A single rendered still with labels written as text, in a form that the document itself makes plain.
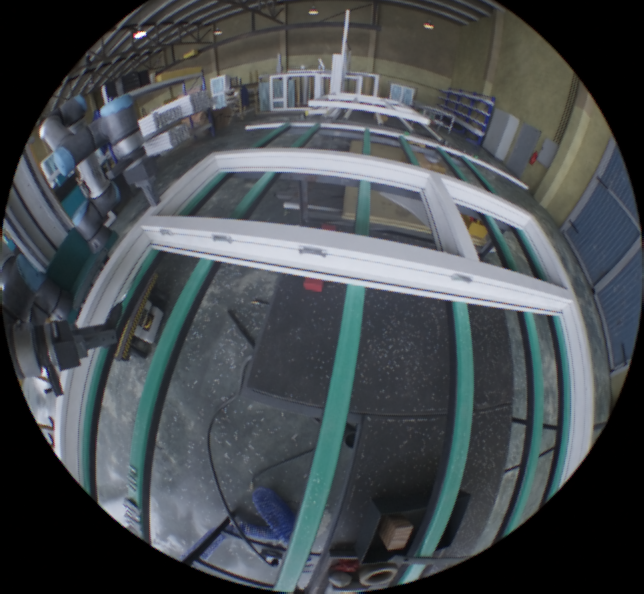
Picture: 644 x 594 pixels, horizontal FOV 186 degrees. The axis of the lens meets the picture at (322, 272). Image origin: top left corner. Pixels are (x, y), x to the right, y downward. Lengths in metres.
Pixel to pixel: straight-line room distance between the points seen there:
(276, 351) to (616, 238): 6.40
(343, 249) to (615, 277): 6.02
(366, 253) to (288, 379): 0.42
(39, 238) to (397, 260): 1.66
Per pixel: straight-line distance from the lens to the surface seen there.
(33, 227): 1.54
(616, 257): 6.14
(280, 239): 0.36
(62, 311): 1.35
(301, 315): 0.65
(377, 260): 0.35
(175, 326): 0.43
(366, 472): 0.66
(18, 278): 0.57
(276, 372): 0.61
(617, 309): 5.99
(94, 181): 1.35
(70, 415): 0.71
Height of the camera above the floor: 1.18
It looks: 55 degrees down
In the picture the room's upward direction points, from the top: 2 degrees clockwise
